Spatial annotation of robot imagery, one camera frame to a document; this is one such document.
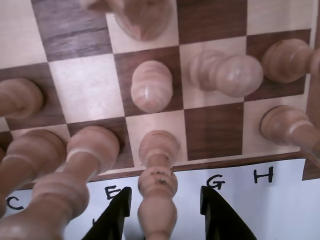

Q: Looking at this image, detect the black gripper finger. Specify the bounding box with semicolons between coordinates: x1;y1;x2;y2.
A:
199;185;258;240
82;186;133;240

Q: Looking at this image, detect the light wooden bishop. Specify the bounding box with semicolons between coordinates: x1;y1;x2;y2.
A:
136;129;181;240

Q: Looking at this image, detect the white paper letter strip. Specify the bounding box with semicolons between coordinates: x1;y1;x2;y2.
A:
0;156;307;218

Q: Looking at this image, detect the light wooden king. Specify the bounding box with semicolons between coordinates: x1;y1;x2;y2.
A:
0;124;121;240

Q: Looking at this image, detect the wooden chessboard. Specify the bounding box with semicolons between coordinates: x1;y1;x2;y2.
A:
0;0;320;191

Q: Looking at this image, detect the light wooden queen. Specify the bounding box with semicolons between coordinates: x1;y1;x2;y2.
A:
0;129;68;193

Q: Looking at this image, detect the light wooden rook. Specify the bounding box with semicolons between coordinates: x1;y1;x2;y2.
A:
259;104;320;163

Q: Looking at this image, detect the light wooden pawn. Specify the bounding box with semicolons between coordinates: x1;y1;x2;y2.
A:
261;38;320;85
130;60;174;113
187;49;265;98
0;77;45;118

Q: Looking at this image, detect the light wooden knight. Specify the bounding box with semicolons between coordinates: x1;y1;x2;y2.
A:
79;0;175;41

